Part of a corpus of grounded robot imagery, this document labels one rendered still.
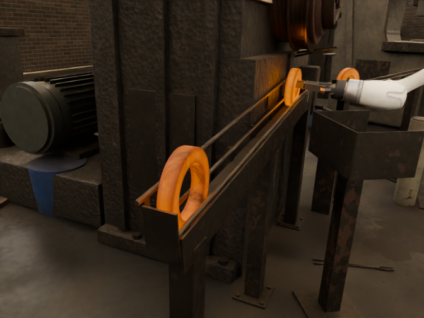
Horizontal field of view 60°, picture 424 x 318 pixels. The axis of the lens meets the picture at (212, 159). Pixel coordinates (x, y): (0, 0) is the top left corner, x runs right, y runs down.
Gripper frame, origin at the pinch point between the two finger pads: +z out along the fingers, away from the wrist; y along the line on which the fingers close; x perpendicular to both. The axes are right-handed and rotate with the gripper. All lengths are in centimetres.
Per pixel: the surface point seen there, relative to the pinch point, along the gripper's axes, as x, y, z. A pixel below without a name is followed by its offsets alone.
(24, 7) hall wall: 17, 388, 608
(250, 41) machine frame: 15.5, -22.3, 13.1
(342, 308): -74, -32, -37
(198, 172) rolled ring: -9, -86, 0
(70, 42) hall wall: -49, 496, 604
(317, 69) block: 3.0, 36.5, -2.9
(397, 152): -8, -44, -40
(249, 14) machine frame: 24.6, -24.8, 13.5
